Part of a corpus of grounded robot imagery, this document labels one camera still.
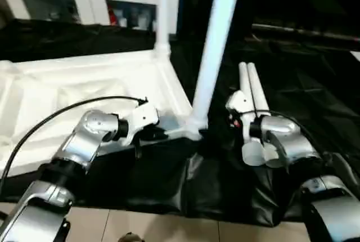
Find white plastic table top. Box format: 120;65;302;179
0;48;209;178

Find black mat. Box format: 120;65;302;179
0;18;360;227

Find dark metal rod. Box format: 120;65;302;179
251;23;360;42

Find dark blue fabric panel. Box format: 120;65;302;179
176;0;188;35

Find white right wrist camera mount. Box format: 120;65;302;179
226;89;256;144

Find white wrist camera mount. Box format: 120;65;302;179
226;89;256;144
120;103;161;149

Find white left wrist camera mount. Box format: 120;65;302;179
120;103;161;149

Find black hanging gripper strap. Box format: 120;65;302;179
134;140;143;160

